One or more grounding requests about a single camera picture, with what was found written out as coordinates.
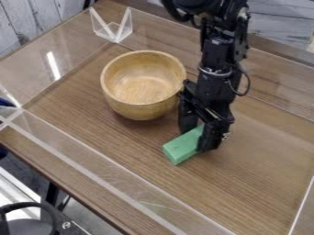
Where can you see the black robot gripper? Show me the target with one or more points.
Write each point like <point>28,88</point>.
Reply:
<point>206,100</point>

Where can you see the green rectangular block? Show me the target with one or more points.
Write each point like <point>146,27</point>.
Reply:
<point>182,148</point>

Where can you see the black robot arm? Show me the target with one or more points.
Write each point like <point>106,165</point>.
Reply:
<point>222,21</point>

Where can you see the light wooden bowl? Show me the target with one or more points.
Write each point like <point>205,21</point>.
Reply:
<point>140,82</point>

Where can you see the black table leg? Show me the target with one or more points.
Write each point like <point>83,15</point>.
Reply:
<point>52,194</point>

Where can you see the blue object at left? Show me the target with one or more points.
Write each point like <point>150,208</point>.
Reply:
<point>4,102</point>

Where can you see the black chair armrest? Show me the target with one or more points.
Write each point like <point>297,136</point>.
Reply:
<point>20,221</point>

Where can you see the clear acrylic enclosure wall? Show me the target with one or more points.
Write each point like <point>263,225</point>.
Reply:
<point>250,188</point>

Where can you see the clear acrylic corner bracket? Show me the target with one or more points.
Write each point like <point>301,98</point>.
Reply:
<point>114,32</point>

